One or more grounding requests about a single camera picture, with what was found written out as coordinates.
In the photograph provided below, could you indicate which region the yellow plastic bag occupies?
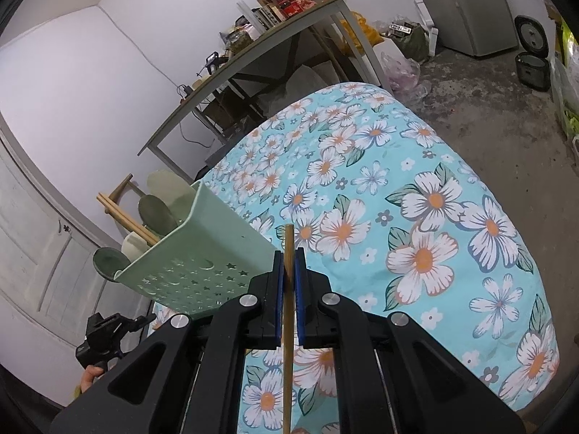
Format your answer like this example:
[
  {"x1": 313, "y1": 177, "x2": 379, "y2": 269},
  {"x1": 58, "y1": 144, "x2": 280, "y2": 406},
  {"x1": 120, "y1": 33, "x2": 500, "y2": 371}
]
[{"x1": 339, "y1": 11, "x2": 383, "y2": 55}]

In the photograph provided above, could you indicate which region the floral turquoise blanket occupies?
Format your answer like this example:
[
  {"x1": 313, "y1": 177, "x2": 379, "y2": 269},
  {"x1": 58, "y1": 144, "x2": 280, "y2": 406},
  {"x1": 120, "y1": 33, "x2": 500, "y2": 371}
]
[{"x1": 151, "y1": 81, "x2": 562, "y2": 434}]

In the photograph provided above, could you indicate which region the person's left hand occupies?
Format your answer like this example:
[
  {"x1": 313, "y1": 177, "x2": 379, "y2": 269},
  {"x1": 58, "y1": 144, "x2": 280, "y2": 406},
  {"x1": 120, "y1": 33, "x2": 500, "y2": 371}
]
[{"x1": 79, "y1": 364, "x2": 106, "y2": 395}]

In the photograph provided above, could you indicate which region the grey cabinet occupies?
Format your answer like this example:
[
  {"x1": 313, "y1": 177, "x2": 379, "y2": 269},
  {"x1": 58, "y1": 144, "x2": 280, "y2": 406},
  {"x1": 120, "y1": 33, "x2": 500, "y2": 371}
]
[{"x1": 434, "y1": 0, "x2": 521, "y2": 57}]

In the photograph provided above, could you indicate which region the white foam board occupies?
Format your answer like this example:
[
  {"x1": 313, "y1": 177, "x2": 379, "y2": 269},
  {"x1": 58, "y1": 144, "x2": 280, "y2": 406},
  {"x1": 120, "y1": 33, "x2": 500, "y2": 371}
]
[{"x1": 415, "y1": 0, "x2": 440, "y2": 51}]

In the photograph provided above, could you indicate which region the white panelled door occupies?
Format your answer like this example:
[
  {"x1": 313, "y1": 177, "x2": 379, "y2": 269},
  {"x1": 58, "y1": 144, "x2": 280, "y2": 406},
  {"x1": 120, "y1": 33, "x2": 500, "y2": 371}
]
[{"x1": 0, "y1": 136, "x2": 150, "y2": 371}]

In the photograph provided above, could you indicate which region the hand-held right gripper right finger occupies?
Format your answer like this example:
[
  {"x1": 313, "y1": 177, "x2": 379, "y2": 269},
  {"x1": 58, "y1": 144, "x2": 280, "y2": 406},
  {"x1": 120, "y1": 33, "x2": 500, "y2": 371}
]
[{"x1": 294, "y1": 248, "x2": 528, "y2": 434}]

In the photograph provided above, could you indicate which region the clear pinkish plastic bag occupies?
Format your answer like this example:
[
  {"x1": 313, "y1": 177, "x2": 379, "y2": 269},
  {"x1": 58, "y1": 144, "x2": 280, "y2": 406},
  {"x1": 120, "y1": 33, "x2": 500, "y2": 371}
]
[{"x1": 382, "y1": 52, "x2": 426, "y2": 95}]

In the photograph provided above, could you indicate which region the white spatula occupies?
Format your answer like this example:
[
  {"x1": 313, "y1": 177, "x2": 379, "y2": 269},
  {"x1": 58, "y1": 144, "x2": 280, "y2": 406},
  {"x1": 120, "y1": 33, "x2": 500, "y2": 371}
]
[{"x1": 147, "y1": 170, "x2": 197, "y2": 222}]

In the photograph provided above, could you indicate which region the green spoon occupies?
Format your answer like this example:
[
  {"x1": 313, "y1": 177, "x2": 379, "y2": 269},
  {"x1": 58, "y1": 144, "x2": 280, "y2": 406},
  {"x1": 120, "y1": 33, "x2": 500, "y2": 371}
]
[
  {"x1": 138, "y1": 194, "x2": 179, "y2": 240},
  {"x1": 93, "y1": 247, "x2": 132, "y2": 283}
]

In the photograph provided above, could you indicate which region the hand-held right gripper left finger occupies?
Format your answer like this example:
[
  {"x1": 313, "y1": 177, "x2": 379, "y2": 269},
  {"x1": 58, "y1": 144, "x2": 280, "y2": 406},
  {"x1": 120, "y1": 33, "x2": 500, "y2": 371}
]
[{"x1": 50, "y1": 250, "x2": 287, "y2": 434}]

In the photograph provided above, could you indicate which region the green printed sack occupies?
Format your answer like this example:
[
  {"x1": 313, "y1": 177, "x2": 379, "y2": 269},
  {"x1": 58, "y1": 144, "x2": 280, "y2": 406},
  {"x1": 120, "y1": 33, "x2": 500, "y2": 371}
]
[{"x1": 549, "y1": 9, "x2": 579, "y2": 139}]

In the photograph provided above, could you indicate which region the black rice cooker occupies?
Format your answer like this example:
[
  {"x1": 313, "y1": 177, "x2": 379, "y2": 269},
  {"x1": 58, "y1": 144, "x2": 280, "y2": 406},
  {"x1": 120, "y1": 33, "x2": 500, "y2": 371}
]
[{"x1": 513, "y1": 14, "x2": 553, "y2": 92}]

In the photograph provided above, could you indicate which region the green plastic utensil basket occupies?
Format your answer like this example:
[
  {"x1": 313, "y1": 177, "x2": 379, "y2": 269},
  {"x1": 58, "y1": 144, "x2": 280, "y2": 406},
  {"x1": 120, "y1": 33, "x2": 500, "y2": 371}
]
[{"x1": 113, "y1": 180, "x2": 278, "y2": 322}]

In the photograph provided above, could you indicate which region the wooden utensil handle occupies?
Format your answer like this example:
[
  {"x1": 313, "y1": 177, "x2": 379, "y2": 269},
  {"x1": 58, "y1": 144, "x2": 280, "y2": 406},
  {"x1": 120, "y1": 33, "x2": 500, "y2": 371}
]
[{"x1": 106, "y1": 173, "x2": 135, "y2": 211}]

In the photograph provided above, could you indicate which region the small white spoon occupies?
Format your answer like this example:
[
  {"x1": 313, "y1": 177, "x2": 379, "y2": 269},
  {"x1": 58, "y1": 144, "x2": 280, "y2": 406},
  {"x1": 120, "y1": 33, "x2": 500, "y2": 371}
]
[{"x1": 121, "y1": 233, "x2": 150, "y2": 263}]

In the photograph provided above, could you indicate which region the wooden table with metal legs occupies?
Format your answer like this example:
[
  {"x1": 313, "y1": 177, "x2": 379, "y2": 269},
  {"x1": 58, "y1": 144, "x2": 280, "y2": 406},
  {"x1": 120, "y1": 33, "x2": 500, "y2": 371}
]
[{"x1": 137, "y1": 0, "x2": 394, "y2": 173}]

